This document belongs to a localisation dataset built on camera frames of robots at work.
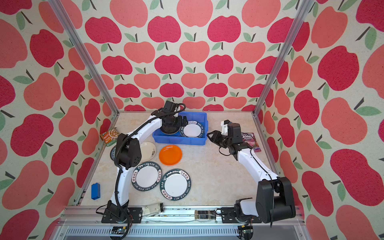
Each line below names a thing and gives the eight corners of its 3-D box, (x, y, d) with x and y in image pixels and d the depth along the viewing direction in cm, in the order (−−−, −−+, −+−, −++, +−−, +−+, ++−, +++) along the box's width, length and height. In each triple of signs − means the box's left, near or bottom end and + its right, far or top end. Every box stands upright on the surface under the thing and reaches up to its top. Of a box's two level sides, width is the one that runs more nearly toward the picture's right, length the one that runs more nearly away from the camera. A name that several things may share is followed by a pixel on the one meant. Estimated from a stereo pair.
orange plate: (158, 165, 94) (157, 163, 91) (161, 146, 103) (160, 144, 100) (181, 165, 94) (181, 163, 91) (182, 146, 103) (182, 144, 100)
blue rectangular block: (93, 200, 81) (90, 198, 79) (94, 186, 86) (91, 184, 83) (100, 197, 82) (97, 196, 79) (100, 184, 87) (97, 182, 84)
